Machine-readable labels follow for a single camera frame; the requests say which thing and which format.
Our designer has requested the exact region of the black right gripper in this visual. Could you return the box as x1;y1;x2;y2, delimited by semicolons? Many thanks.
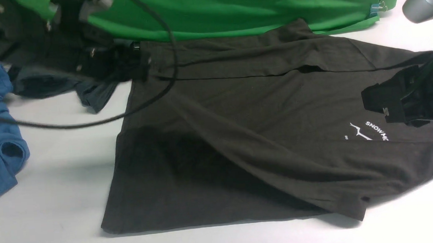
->
361;56;433;127

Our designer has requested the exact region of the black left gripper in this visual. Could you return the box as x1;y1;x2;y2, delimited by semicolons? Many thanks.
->
0;0;151;81

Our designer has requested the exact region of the dark gray long-sleeve top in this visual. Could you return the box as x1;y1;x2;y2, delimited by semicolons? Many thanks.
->
101;19;433;234

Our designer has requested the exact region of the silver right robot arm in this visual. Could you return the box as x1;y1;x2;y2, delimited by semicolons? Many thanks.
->
361;0;433;128

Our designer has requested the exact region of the dark teal shirt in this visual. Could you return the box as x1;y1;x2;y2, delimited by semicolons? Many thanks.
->
8;67;119;113

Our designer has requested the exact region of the blue binder clip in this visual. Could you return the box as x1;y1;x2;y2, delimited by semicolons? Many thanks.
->
369;2;388;17

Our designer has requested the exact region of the green cloth backdrop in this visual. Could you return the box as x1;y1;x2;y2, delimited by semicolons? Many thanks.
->
14;0;407;56

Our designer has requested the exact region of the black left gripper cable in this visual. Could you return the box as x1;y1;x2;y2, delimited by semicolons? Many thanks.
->
0;0;183;134

